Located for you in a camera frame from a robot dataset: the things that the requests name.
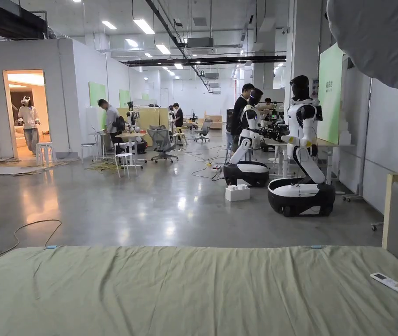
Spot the wooden top table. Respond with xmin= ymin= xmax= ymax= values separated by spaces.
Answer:
xmin=115 ymin=131 xmax=149 ymax=166

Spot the large white softbox lamp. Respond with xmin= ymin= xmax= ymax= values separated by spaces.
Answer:
xmin=326 ymin=0 xmax=398 ymax=94

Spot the long white table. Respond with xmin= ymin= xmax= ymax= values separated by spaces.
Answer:
xmin=265 ymin=136 xmax=340 ymax=184

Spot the white foam block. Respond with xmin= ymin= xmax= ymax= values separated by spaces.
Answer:
xmin=224 ymin=183 xmax=251 ymax=202

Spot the white and black humanoid robot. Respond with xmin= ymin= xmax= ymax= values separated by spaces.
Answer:
xmin=267 ymin=75 xmax=336 ymax=217
xmin=223 ymin=87 xmax=270 ymax=188

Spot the bed with pale green sheet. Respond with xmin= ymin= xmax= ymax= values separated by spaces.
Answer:
xmin=0 ymin=245 xmax=398 ymax=336

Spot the grey office chair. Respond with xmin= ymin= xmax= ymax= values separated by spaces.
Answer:
xmin=194 ymin=118 xmax=214 ymax=143
xmin=146 ymin=124 xmax=180 ymax=165

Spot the thin floor cable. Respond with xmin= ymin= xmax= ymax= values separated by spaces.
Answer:
xmin=0 ymin=219 xmax=63 ymax=263

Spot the white remote control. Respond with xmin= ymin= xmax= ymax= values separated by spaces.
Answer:
xmin=370 ymin=272 xmax=398 ymax=297

